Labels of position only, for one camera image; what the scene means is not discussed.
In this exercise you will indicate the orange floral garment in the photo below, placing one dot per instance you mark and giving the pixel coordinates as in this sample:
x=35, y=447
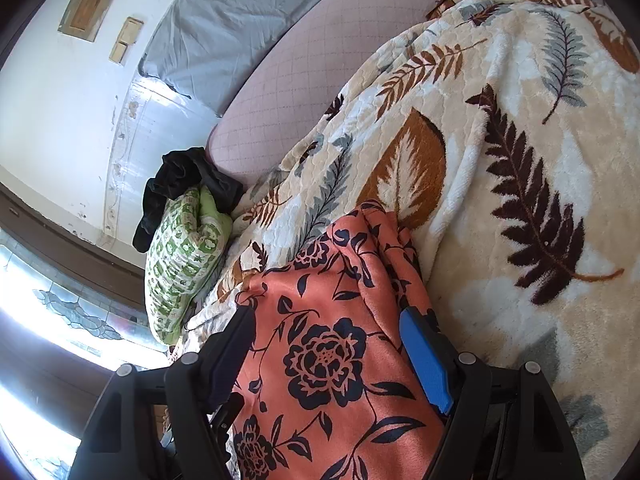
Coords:
x=330, y=360

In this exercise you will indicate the grey pillow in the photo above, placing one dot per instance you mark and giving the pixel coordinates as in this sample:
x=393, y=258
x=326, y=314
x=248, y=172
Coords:
x=235, y=25

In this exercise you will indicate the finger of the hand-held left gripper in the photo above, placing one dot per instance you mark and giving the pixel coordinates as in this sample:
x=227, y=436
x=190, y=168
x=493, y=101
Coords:
x=230, y=410

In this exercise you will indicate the stained glass window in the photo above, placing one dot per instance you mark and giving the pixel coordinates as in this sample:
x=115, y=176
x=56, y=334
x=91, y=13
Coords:
x=75, y=310

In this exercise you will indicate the beige wall switch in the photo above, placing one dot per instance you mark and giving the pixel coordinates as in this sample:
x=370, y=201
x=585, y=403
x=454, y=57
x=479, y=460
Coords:
x=132, y=31
x=119, y=53

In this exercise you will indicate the black cloth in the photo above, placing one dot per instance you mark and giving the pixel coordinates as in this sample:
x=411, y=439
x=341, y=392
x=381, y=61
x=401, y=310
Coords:
x=175, y=175

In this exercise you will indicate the leaf print fleece blanket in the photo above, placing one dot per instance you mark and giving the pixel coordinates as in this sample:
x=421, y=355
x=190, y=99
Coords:
x=500, y=110

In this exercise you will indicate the pink quilted mattress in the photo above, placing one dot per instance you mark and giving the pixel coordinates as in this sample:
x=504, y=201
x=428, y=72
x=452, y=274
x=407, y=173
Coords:
x=290, y=90

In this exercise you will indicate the green patterned pillow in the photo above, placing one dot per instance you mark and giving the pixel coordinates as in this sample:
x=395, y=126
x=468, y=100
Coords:
x=185, y=260

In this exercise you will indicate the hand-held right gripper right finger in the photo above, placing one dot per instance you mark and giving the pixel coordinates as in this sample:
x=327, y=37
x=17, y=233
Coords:
x=425, y=355

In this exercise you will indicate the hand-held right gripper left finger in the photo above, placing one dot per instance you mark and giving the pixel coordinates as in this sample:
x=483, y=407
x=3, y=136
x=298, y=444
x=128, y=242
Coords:
x=235, y=350

